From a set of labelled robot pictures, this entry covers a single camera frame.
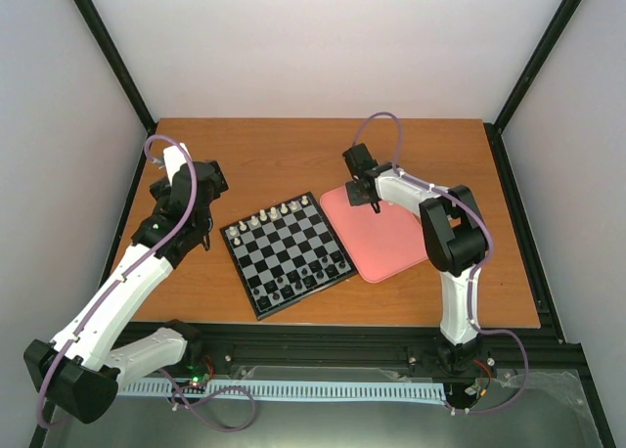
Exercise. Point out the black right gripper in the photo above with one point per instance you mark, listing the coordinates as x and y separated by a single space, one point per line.
354 201

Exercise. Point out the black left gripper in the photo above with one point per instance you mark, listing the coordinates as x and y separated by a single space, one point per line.
221 183

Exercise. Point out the pink plastic tray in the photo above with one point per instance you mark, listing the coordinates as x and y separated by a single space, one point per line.
382 244

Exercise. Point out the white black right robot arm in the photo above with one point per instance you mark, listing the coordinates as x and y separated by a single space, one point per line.
457 243

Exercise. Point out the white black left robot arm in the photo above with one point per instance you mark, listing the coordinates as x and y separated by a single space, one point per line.
80 369

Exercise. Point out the black grey chess board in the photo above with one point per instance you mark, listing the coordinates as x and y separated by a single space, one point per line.
279 252

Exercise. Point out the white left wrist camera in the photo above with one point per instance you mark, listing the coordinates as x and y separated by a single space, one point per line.
172 159

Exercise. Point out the right black corner post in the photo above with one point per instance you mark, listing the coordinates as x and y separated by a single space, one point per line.
546 44

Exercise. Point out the black corner post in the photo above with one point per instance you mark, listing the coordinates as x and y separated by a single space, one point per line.
546 44
103 38

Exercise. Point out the black aluminium frame rail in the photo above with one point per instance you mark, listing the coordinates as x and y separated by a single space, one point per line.
410 351

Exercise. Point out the left black corner post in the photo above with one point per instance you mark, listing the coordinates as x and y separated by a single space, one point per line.
103 38

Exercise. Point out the white slotted cable duct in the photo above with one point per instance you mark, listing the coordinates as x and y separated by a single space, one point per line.
322 391

